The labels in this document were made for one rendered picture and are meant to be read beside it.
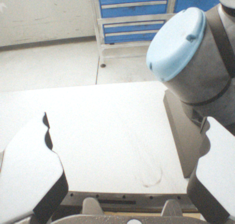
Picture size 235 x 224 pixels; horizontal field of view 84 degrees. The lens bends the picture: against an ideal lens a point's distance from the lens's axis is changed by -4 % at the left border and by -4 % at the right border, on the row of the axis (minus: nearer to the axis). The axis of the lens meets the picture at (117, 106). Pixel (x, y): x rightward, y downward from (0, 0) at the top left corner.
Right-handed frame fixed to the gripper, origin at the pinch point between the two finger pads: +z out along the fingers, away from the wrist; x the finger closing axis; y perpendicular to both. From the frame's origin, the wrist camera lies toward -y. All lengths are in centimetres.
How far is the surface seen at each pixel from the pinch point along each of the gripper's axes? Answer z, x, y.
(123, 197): -2.3, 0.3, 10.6
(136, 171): 13.2, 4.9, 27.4
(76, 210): -0.8, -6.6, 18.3
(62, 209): -2.8, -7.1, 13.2
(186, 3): 163, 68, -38
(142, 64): 185, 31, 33
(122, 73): 167, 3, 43
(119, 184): 10.3, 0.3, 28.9
